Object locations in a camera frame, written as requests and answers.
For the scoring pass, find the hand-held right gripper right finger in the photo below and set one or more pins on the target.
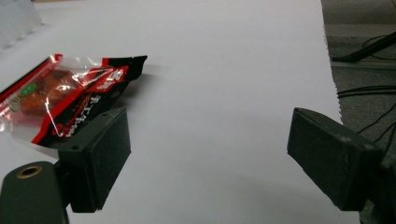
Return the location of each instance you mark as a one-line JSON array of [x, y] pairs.
[[333, 155]]

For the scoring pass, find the red and black snack packet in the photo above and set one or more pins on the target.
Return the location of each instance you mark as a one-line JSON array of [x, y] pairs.
[[62, 99]]

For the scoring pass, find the translucent plastic container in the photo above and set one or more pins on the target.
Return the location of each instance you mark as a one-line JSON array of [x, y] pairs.
[[17, 21]]

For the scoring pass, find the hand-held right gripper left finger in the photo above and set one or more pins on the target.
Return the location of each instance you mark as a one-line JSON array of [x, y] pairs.
[[93, 161]]

